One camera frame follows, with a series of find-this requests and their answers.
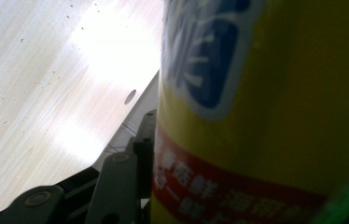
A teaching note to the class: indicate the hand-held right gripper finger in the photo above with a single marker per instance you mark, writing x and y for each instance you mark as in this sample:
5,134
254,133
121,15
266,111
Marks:
144,146

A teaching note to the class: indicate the yellow spout pouch green cap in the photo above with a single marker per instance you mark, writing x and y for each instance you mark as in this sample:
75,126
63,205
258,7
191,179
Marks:
272,109

